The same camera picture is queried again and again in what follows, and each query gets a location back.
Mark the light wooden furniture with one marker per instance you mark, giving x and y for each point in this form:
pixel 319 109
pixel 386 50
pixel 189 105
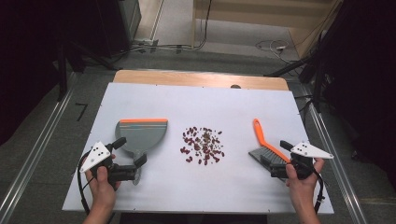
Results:
pixel 249 14

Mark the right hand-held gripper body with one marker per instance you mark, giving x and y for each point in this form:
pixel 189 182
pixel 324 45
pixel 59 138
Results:
pixel 311 151

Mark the black curtain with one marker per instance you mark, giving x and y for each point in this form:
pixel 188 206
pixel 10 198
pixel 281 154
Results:
pixel 367 77
pixel 28 62

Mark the person's right hand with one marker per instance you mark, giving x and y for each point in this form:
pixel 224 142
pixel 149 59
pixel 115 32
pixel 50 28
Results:
pixel 302 188

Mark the wooden table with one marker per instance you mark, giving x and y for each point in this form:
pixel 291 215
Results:
pixel 174 79

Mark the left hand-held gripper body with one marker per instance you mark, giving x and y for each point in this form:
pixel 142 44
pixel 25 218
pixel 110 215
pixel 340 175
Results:
pixel 96 156

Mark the pile of red beans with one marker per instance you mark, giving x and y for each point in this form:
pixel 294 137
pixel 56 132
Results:
pixel 202 146

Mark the black metal stand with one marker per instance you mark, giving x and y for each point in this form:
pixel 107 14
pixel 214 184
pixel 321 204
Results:
pixel 317 84
pixel 62 71

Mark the grey power strip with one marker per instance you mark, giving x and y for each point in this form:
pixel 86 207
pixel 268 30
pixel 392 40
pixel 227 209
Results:
pixel 146 42

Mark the white table board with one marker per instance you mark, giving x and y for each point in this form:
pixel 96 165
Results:
pixel 199 186

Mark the dark table grommet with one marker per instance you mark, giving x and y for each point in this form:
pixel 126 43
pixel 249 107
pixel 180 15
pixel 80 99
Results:
pixel 235 86

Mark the black cabinet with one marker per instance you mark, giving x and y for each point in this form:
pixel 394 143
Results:
pixel 120 25

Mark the grey dustpan with orange edge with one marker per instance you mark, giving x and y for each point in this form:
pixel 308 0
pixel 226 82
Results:
pixel 143 137

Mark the person's left hand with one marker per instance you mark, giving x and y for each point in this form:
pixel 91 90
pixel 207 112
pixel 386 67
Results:
pixel 102 191

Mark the metal floor rail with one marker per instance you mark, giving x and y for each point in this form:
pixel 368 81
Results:
pixel 34 155
pixel 339 174

